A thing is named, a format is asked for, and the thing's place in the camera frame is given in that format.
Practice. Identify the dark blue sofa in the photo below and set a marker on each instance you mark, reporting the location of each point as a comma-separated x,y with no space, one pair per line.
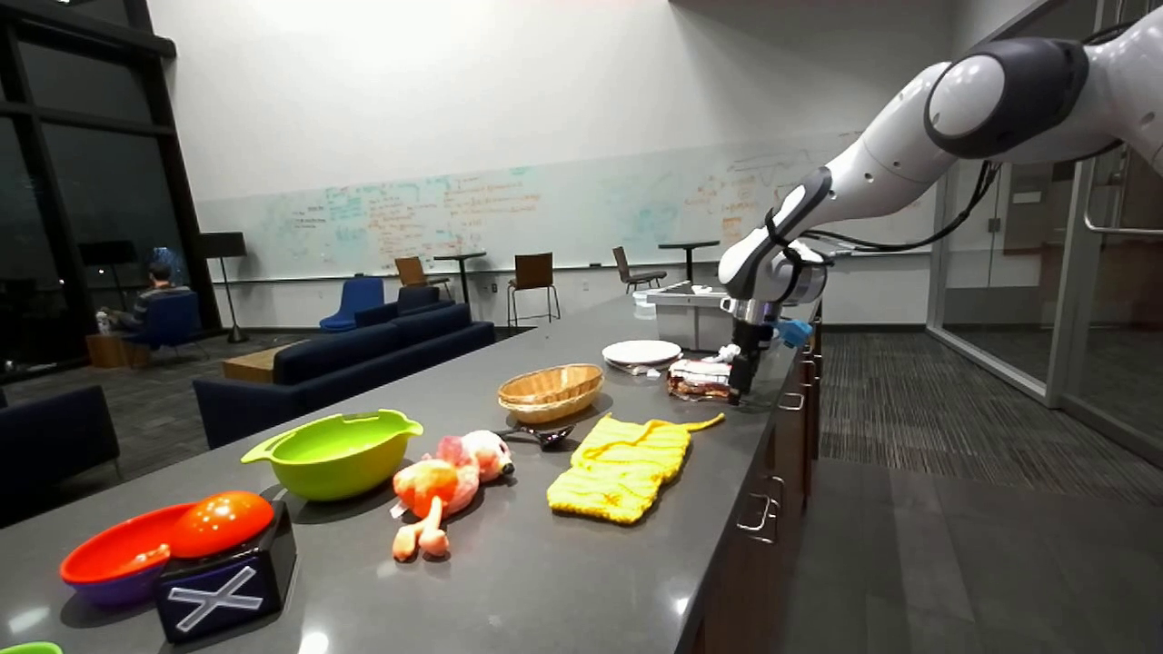
56,447
349,358

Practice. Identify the brown chair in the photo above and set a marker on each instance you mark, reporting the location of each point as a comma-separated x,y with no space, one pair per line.
630,269
532,274

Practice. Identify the blue wrist camera box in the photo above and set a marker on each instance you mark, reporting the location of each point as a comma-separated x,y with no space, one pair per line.
793,332

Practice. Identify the yellow knitted cloth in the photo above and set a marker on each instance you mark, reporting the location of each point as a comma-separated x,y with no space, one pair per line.
623,468

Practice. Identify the plush chicken toy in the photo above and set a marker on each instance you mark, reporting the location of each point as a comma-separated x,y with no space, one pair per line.
440,486

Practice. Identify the wicker basket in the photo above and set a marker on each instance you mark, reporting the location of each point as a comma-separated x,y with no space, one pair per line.
549,390

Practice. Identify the metal bin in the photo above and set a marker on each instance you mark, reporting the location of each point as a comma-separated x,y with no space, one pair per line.
693,319

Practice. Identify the high round table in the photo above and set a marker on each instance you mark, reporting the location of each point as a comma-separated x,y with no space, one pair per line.
458,255

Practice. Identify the dark table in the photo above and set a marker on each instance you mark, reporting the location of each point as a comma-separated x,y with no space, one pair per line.
688,246

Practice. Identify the blue armchair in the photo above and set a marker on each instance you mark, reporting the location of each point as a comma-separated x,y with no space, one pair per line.
355,304

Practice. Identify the white plate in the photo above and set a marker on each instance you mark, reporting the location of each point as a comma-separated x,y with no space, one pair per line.
642,354

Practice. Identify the seated person in blue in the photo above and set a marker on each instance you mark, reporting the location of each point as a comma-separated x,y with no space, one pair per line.
165,309

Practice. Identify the orange plastic bowl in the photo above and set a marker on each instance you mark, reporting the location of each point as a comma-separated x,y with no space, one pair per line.
167,538

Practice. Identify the packet of noodles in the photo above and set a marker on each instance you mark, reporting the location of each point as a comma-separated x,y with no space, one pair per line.
699,382

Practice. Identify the black stand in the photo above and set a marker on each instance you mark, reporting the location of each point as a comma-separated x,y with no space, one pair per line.
223,246

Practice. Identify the white crumpled wrapper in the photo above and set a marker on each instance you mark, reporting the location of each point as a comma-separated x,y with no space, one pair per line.
728,354

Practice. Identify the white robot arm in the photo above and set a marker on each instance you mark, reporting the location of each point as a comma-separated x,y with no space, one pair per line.
894,151

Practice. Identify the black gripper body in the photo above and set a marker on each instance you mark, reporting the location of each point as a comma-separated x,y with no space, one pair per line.
755,337

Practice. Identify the black box with white cross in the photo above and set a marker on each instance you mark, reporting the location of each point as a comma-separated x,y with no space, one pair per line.
223,594

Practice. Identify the green plastic cup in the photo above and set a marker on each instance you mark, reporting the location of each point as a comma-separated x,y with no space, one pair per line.
27,647

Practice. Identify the small black object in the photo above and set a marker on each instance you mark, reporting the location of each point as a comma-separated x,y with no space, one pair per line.
546,438

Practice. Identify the green plastic bowl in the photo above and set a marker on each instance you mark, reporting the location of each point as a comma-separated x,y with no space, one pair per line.
331,455

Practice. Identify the small wooden chair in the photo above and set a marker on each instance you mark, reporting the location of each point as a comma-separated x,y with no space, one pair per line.
413,269

